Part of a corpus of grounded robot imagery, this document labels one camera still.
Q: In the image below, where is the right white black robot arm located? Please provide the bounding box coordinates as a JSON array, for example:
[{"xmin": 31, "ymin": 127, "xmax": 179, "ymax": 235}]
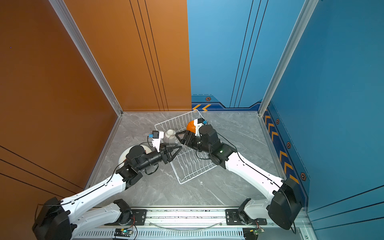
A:
[{"xmin": 176, "ymin": 124, "xmax": 304, "ymax": 230}]

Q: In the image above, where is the clear glass cup back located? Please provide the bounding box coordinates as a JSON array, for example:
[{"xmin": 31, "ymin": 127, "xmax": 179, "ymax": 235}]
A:
[{"xmin": 165, "ymin": 136, "xmax": 180, "ymax": 146}]

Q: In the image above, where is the left green circuit board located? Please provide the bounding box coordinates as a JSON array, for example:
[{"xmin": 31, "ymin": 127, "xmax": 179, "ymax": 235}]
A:
[{"xmin": 114, "ymin": 228, "xmax": 135, "ymax": 239}]

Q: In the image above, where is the white plate red pattern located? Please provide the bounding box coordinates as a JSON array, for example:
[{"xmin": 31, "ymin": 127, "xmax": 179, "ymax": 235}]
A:
[{"xmin": 118, "ymin": 144, "xmax": 155, "ymax": 166}]

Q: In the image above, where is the orange bowl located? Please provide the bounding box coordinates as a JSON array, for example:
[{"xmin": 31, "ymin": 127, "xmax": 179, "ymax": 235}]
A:
[{"xmin": 187, "ymin": 121, "xmax": 196, "ymax": 134}]

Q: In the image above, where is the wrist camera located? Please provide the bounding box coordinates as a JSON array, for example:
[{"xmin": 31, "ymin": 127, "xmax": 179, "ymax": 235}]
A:
[
  {"xmin": 193, "ymin": 118, "xmax": 208, "ymax": 137},
  {"xmin": 149, "ymin": 131, "xmax": 164, "ymax": 152}
]

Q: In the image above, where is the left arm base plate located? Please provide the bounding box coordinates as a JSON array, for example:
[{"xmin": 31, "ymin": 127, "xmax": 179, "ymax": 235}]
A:
[{"xmin": 105, "ymin": 209, "xmax": 147, "ymax": 227}]

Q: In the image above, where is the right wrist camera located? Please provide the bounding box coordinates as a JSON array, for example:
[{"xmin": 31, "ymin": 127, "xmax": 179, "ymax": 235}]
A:
[{"xmin": 193, "ymin": 118, "xmax": 208, "ymax": 137}]

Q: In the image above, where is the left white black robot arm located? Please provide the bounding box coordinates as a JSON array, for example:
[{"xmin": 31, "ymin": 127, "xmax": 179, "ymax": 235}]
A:
[{"xmin": 32, "ymin": 144, "xmax": 183, "ymax": 240}]

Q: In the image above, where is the right circuit board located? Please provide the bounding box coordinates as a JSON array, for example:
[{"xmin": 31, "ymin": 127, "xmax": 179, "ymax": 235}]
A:
[{"xmin": 243, "ymin": 228, "xmax": 265, "ymax": 240}]

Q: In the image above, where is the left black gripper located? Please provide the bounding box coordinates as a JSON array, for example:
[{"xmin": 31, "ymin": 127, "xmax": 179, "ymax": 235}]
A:
[{"xmin": 137, "ymin": 142, "xmax": 181, "ymax": 174}]

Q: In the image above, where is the white wire dish rack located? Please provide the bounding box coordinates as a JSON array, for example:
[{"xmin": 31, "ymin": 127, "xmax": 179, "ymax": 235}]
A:
[{"xmin": 155, "ymin": 110, "xmax": 216, "ymax": 185}]

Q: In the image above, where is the aluminium front rail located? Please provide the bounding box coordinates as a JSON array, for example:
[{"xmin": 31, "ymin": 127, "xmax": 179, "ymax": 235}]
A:
[{"xmin": 76, "ymin": 207, "xmax": 317, "ymax": 240}]

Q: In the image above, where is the small white bowl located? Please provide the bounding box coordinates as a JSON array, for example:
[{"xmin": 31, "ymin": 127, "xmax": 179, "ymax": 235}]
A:
[{"xmin": 165, "ymin": 129, "xmax": 177, "ymax": 140}]

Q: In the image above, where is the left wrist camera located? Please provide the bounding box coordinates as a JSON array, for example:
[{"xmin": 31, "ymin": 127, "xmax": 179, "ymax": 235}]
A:
[{"xmin": 149, "ymin": 131, "xmax": 164, "ymax": 152}]

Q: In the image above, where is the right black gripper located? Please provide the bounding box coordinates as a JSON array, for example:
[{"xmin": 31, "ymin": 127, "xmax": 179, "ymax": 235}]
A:
[{"xmin": 175, "ymin": 130, "xmax": 213, "ymax": 155}]

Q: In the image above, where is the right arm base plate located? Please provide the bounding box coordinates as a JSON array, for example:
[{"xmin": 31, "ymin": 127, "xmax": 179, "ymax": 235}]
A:
[{"xmin": 225, "ymin": 209, "xmax": 268, "ymax": 226}]

